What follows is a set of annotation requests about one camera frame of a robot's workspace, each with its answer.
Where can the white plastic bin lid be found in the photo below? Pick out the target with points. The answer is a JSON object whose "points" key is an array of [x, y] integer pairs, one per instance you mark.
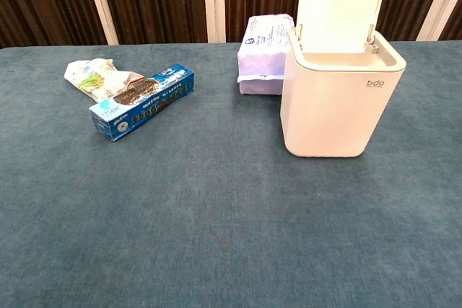
{"points": [[341, 8]]}

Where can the white lidded trash bin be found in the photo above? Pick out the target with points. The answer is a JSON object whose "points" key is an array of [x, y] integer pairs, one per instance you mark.
{"points": [[325, 113]]}

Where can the teal table cloth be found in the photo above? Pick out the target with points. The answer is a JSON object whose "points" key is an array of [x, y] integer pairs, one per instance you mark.
{"points": [[202, 207]]}

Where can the lavender tissue pack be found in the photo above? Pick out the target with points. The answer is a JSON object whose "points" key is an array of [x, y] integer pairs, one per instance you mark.
{"points": [[261, 57]]}

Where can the blue cookie box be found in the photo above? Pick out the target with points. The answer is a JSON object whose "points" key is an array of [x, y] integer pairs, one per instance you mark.
{"points": [[142, 100]]}

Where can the crumpled white snack wrapper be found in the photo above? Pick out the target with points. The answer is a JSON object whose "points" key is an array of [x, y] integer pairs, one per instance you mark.
{"points": [[95, 79]]}

